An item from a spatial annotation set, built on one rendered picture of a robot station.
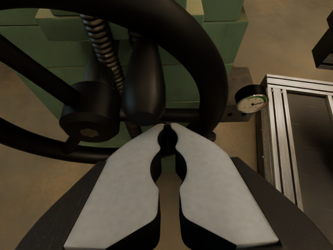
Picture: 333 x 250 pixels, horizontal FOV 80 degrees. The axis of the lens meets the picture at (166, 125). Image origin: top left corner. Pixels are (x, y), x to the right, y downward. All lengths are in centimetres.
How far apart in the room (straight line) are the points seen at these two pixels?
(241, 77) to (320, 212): 61
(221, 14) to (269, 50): 138
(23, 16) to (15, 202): 96
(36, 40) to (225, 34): 32
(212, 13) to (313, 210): 79
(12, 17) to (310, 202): 99
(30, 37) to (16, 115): 108
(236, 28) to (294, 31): 163
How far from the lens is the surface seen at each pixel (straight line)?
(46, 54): 44
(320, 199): 98
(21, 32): 43
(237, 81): 53
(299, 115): 112
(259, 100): 44
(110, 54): 25
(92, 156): 34
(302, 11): 227
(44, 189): 118
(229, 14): 37
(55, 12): 26
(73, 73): 46
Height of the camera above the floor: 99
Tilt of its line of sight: 60 degrees down
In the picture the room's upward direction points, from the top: straight up
